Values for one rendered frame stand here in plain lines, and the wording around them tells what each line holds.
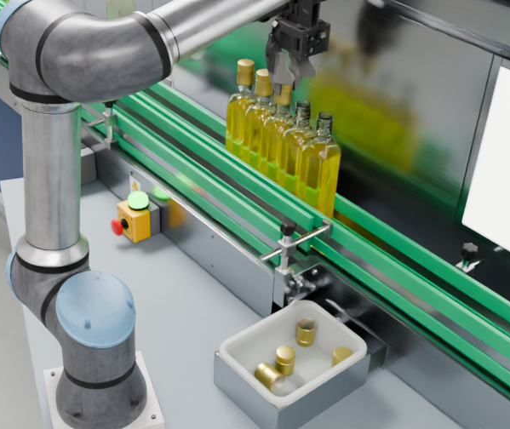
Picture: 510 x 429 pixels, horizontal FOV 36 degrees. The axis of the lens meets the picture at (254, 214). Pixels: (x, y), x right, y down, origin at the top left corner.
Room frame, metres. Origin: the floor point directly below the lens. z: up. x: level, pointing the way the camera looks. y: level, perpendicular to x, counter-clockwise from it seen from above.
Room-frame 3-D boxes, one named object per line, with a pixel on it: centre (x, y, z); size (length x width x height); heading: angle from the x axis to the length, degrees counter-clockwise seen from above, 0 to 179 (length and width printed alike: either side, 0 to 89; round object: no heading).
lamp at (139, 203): (1.41, 0.26, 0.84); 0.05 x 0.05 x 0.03
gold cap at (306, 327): (1.07, -0.11, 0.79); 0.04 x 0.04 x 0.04
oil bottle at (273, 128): (1.37, -0.04, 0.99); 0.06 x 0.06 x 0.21; 42
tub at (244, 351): (0.99, -0.08, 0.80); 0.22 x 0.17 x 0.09; 132
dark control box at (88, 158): (1.62, 0.45, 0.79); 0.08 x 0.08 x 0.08; 42
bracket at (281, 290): (1.15, -0.09, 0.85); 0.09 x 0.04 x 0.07; 132
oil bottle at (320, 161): (1.28, -0.12, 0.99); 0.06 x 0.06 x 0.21; 43
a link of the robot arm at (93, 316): (0.90, 0.24, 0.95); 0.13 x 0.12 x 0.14; 43
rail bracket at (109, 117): (1.55, 0.36, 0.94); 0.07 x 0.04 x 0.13; 132
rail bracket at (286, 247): (1.14, -0.08, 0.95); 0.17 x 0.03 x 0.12; 132
